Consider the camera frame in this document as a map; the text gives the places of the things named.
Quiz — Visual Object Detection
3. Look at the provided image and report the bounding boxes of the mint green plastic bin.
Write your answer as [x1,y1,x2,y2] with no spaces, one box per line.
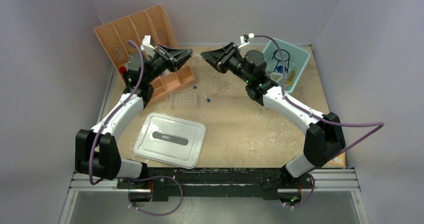
[262,38,311,94]

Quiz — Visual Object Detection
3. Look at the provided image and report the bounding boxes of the blue-capped test tube angled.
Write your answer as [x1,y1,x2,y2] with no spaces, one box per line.
[200,91,211,103]

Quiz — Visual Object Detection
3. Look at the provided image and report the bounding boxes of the brown test tube brush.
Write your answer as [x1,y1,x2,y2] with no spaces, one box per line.
[284,70,296,87]

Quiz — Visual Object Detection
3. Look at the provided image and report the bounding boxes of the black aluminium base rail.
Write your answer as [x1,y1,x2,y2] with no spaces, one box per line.
[117,167,313,204]

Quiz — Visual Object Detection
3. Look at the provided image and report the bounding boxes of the yellow spiral notebook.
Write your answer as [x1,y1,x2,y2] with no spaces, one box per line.
[326,152,347,169]

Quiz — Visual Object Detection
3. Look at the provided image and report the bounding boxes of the peach plastic desk organizer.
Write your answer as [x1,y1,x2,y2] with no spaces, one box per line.
[94,4,196,103]

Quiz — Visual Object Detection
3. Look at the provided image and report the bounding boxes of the blue hexagonal plastic piece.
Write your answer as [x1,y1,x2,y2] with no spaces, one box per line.
[276,65,288,73]

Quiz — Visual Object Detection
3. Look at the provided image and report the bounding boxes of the red black item in organizer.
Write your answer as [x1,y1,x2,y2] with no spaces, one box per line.
[118,66,128,76]

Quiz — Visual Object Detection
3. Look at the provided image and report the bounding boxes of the white plastic bin lid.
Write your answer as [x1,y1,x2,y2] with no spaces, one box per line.
[133,112,206,169]

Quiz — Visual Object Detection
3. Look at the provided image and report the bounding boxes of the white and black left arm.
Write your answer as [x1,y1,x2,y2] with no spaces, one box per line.
[75,45,193,189]

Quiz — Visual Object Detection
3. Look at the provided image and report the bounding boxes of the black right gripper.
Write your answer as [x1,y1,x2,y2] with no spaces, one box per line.
[201,42,253,84]

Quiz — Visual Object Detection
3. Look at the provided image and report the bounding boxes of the clear test tube rack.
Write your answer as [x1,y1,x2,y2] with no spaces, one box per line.
[169,92,198,110]

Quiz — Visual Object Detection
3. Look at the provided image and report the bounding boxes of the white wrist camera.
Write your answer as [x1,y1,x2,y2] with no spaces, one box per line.
[140,35,155,57]
[237,33,255,50]

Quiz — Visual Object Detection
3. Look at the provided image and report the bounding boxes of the black wire tripod ring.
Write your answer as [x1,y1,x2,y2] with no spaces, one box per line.
[271,49,291,71]

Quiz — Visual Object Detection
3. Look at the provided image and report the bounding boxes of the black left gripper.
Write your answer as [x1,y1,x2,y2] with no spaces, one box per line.
[144,45,192,85]

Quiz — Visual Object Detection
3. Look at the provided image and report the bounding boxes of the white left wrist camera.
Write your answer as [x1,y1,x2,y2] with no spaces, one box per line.
[140,35,155,57]

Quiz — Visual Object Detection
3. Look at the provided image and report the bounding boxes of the blue-capped test tube by organizer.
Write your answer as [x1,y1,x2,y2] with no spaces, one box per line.
[180,86,197,92]

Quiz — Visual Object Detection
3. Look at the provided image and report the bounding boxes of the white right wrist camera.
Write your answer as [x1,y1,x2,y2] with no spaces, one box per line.
[237,33,255,50]

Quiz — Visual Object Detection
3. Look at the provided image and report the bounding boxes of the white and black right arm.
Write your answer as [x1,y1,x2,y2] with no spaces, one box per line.
[200,42,346,188]

